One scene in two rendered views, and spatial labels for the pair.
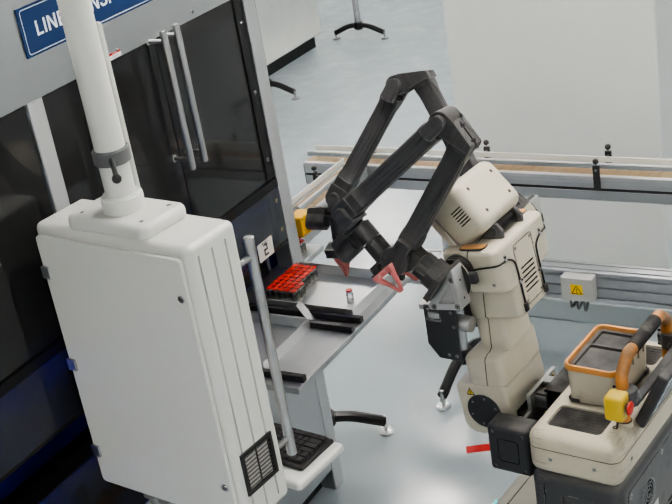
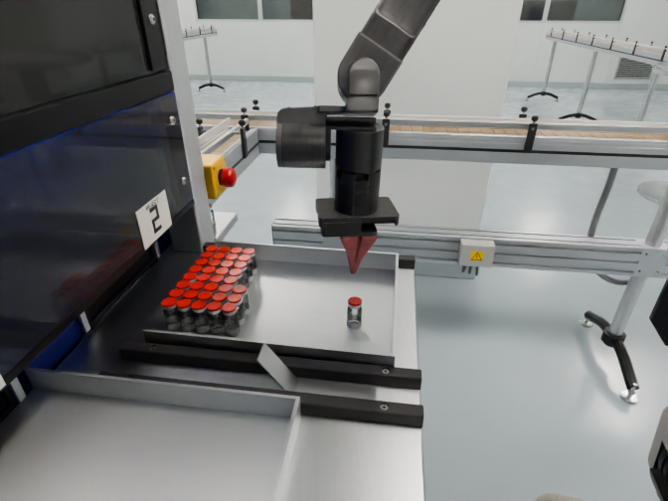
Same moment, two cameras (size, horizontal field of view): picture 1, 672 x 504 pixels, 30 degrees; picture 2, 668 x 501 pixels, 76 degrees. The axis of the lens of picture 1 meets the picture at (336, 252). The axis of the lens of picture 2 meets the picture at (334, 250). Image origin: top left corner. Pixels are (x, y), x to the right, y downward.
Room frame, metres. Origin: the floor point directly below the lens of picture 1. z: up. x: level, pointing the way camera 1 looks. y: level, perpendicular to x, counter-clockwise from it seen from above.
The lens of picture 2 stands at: (2.98, 0.22, 1.30)
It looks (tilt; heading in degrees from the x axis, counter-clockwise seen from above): 30 degrees down; 335
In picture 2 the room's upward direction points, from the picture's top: straight up
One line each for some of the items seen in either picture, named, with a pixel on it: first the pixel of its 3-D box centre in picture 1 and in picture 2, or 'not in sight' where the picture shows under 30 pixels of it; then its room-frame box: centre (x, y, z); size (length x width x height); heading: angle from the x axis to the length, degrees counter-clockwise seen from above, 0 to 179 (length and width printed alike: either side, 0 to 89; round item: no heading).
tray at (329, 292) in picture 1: (325, 289); (288, 295); (3.51, 0.05, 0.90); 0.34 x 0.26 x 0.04; 56
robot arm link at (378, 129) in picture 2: (337, 221); (354, 146); (3.43, -0.02, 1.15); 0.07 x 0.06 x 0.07; 64
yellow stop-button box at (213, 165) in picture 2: (299, 222); (205, 176); (3.84, 0.10, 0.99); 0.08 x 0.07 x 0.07; 57
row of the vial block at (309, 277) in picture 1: (301, 284); (235, 287); (3.56, 0.12, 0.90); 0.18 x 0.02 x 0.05; 146
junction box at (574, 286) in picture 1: (578, 286); (475, 252); (4.00, -0.84, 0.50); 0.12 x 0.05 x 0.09; 57
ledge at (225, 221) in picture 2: (296, 253); (198, 227); (3.88, 0.13, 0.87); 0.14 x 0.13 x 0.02; 57
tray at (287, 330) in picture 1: (238, 338); (93, 499); (3.29, 0.33, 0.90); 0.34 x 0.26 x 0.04; 57
